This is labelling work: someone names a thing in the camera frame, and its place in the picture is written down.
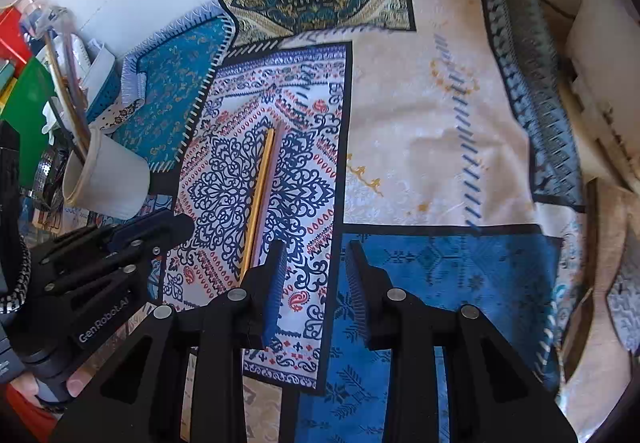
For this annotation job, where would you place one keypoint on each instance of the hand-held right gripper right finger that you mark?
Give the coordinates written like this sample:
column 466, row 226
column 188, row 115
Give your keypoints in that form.
column 356, row 293

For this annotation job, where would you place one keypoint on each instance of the white cup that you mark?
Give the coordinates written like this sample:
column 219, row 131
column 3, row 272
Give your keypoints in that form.
column 115, row 178

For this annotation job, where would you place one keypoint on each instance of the red plastic object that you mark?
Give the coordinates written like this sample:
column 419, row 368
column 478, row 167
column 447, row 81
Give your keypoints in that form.
column 25, row 418

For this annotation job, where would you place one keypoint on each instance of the red box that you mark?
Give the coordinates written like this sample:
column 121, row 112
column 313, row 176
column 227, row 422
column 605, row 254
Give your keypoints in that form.
column 12, row 35

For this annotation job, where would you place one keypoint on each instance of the green board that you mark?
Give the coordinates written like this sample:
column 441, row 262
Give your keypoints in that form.
column 27, row 98

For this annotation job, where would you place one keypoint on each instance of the gold spoon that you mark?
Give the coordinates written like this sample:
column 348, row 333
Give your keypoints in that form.
column 75, row 123

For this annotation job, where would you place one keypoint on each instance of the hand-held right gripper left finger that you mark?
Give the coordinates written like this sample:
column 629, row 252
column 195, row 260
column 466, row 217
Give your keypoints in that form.
column 277, row 293

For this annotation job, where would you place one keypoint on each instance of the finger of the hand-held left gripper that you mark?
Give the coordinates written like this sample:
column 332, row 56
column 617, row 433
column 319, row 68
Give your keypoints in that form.
column 85, row 255
column 155, row 230

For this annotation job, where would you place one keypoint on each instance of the white blue bowl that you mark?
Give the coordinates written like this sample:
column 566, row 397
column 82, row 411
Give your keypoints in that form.
column 107, row 93

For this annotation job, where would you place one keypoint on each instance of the copper metal chopstick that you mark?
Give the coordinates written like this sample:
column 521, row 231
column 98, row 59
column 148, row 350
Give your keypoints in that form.
column 273, row 173

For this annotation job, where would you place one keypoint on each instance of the beige patterned cloth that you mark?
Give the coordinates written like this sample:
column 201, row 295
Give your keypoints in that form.
column 610, row 373

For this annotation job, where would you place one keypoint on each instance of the patterned patchwork tablecloth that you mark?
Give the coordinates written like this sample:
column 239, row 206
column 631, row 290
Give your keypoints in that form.
column 425, row 123

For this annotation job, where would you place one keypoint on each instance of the person's left hand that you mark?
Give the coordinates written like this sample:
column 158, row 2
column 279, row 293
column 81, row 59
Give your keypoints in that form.
column 78, row 386

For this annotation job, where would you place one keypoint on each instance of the crumpled white tissue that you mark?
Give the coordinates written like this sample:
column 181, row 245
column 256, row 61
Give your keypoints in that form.
column 51, row 119

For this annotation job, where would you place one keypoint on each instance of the perforated metal steamer basket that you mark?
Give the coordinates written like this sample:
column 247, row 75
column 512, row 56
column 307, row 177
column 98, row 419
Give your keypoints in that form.
column 45, row 170

